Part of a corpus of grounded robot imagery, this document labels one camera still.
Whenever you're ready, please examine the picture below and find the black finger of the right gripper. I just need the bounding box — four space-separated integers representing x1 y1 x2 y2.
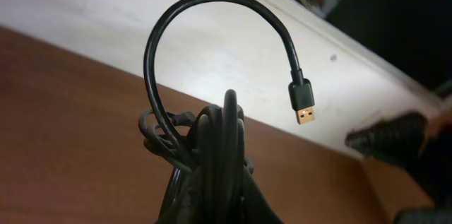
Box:
345 112 427 164

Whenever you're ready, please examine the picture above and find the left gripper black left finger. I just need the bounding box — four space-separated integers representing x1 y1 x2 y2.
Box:
156 167 212 224

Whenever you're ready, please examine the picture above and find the black usb cable bundle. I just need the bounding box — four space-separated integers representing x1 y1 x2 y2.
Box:
137 0 316 224

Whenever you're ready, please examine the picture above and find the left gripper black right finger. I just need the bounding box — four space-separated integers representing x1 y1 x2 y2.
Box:
236 167 283 224

